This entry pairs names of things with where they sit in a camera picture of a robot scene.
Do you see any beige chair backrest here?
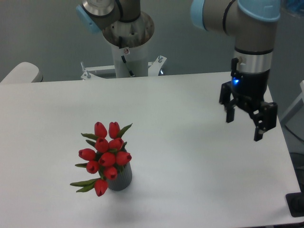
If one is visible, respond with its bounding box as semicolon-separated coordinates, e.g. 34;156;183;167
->
0;62;43;85

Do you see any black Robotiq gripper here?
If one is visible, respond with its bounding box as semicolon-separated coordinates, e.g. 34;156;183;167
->
219;70;278;142

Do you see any black pedestal cable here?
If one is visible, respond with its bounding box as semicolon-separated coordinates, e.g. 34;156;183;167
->
118;36;135;77

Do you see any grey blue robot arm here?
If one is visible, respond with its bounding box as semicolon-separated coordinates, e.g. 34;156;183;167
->
76;0;280;141

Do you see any white pedestal base frame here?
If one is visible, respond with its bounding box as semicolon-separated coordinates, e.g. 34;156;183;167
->
80;55;167;80

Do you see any dark grey ribbed vase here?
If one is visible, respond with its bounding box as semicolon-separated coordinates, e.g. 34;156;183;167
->
98;152;133;191

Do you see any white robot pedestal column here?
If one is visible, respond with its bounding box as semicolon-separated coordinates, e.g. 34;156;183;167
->
102;11;155;78

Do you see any red tulip bouquet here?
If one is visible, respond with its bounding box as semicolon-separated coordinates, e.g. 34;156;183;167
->
70;122;133;197

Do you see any white furniture frame right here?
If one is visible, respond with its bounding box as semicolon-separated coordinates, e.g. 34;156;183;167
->
280;81;304;142

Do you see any black cable grommet box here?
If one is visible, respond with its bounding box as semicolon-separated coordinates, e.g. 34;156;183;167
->
285;192;304;218

